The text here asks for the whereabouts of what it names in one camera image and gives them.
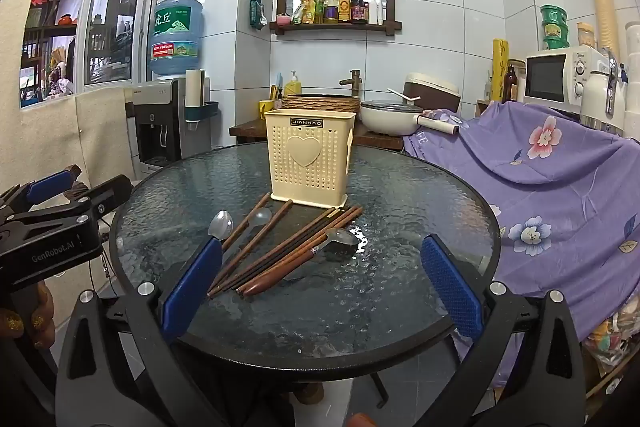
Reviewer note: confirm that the sliding window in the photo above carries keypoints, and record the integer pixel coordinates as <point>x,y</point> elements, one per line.
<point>90,22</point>

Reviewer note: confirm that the clear plastic spoon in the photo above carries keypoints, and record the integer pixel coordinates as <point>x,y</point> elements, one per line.
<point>260,217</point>

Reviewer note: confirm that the bronze faucet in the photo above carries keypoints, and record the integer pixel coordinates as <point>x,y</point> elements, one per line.
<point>352,82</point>

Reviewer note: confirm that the white microwave oven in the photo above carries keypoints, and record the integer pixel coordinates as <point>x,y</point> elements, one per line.
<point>547,77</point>

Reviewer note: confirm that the purple floral cloth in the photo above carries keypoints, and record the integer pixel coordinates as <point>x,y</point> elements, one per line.
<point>550,207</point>

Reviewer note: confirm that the white kettle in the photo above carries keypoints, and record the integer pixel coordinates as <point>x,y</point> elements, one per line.
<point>600,99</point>

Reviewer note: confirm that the patterned plastic bag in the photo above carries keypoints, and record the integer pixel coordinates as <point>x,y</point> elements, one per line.
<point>615,337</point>

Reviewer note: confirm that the brown wooden chopstick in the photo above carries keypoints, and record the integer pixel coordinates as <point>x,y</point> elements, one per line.
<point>240,229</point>
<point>320,229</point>
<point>250,246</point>
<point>342,222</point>

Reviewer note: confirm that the yellow green packet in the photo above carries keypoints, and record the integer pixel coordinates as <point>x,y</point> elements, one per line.
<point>300,13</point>

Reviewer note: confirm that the yellow mug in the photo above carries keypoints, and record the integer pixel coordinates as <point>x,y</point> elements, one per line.
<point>265,108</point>

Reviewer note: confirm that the pink bowl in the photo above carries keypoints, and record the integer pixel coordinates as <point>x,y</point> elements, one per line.
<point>283,20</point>

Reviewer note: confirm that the yellow oil bottle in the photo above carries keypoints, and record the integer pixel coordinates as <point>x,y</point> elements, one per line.
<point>318,8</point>

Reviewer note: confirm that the yellow roll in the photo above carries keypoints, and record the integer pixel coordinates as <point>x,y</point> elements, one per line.
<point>500,72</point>

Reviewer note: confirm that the person's left hand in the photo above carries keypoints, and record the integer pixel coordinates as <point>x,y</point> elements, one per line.
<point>40,312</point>

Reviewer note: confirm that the brown white rice cooker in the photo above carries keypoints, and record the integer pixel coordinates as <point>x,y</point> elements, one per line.
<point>435,92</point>

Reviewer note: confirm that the woven basket basin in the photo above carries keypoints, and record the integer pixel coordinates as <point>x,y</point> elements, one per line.
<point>322,103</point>

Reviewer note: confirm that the yellow soap dispenser bottle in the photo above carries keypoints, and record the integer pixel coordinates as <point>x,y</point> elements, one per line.
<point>292,85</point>

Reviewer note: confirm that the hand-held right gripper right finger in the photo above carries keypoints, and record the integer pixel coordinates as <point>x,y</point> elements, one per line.
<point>450,287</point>

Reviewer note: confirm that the beige fabric sheet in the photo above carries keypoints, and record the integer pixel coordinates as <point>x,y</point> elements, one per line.
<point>100,137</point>

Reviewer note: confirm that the white bottle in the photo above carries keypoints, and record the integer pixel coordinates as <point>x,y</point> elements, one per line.
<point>372,11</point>
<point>381,11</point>

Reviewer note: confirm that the glass jar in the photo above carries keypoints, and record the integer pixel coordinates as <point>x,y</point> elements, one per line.
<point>586,35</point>

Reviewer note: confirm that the amber sauce bottle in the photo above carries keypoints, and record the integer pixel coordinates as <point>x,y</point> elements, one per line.
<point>331,6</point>
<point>344,5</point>

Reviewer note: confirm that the blue water jug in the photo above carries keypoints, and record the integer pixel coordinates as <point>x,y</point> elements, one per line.
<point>175,37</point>

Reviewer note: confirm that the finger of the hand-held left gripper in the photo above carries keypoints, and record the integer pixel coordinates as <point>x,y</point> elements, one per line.
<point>107,194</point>
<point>50,187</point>

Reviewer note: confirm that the dark soy sauce bottle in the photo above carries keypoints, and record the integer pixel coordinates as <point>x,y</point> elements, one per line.
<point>358,4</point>

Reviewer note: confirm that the brown glass bottle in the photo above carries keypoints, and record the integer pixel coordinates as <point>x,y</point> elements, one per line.
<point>510,84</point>

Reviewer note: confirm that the round glass table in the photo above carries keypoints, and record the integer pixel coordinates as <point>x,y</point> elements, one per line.
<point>325,317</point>

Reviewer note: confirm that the wooden counter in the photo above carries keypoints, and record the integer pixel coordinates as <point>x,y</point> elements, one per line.
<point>247,129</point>

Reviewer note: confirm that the cream perforated utensil holder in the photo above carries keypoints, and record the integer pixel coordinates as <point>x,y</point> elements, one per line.
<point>310,157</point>

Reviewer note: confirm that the teal wall holder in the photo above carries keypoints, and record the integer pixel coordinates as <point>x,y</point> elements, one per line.
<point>202,111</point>

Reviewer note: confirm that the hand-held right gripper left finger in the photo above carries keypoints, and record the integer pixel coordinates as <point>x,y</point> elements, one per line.
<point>192,287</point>

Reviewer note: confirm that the white pot with lid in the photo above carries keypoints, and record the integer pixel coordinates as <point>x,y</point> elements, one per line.
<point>385,119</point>

